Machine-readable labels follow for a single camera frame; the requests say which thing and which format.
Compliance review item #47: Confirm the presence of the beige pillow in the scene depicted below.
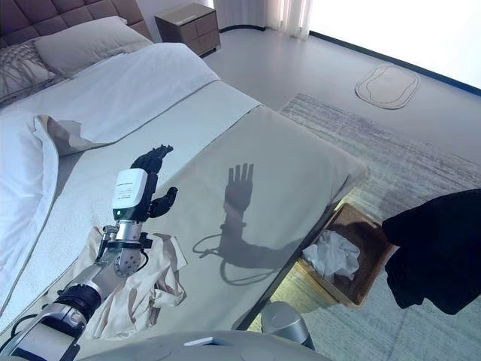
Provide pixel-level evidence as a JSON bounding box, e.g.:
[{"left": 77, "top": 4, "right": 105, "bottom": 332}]
[{"left": 32, "top": 14, "right": 153, "bottom": 80}]

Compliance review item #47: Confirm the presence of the silver right robot leg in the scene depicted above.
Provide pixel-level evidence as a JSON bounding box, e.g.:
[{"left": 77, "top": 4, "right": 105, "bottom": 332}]
[{"left": 261, "top": 300, "right": 315, "bottom": 350}]

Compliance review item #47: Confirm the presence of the cream beige garment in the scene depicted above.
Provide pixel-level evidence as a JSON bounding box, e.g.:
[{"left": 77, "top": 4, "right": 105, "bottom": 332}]
[{"left": 71, "top": 231, "right": 189, "bottom": 338}]

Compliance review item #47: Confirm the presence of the grey robot torso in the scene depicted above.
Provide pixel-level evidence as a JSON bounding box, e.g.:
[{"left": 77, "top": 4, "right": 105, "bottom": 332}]
[{"left": 73, "top": 329, "right": 316, "bottom": 361}]

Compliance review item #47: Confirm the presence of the large bed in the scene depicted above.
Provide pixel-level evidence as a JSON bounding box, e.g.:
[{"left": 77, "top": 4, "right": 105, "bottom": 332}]
[{"left": 0, "top": 37, "right": 371, "bottom": 361}]

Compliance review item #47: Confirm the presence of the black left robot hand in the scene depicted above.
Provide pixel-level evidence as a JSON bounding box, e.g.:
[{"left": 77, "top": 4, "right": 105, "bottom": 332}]
[{"left": 111, "top": 144, "right": 180, "bottom": 223}]

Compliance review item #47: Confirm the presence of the white duvet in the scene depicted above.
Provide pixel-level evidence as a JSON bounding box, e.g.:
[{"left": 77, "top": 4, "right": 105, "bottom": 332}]
[{"left": 0, "top": 41, "right": 221, "bottom": 290}]

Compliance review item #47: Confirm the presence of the oval beige floor mat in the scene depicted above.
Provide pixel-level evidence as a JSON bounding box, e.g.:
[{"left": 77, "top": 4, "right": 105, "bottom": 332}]
[{"left": 354, "top": 62, "right": 421, "bottom": 111}]

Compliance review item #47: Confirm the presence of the brown wicker basket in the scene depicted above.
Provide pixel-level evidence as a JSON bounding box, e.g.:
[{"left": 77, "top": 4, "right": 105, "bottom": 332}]
[{"left": 287, "top": 202, "right": 398, "bottom": 309}]

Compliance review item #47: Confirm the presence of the grey patterned cushion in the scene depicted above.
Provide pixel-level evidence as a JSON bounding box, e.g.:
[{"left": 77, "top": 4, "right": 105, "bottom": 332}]
[{"left": 0, "top": 39, "right": 57, "bottom": 102}]

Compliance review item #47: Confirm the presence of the black garment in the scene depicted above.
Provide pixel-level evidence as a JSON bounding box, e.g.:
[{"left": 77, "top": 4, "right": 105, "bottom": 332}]
[{"left": 381, "top": 189, "right": 481, "bottom": 315}]

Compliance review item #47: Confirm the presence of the brown wooden nightstand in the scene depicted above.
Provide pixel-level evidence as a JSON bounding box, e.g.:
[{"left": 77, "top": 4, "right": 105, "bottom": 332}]
[{"left": 153, "top": 2, "right": 221, "bottom": 58}]

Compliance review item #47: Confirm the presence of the tufted upholstered headboard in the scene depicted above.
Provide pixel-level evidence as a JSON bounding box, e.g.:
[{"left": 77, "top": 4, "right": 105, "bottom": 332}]
[{"left": 0, "top": 0, "right": 153, "bottom": 50}]

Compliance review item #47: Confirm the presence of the beige bed runner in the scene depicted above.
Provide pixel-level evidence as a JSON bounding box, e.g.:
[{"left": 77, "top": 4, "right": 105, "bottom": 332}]
[{"left": 86, "top": 105, "right": 371, "bottom": 339}]

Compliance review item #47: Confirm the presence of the white curtain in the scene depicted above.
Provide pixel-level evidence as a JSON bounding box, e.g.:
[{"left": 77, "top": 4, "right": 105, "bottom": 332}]
[{"left": 212, "top": 0, "right": 313, "bottom": 41}]

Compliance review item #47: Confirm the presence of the white garment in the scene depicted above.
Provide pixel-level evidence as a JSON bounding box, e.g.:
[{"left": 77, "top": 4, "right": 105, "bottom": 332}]
[{"left": 302, "top": 229, "right": 362, "bottom": 281}]

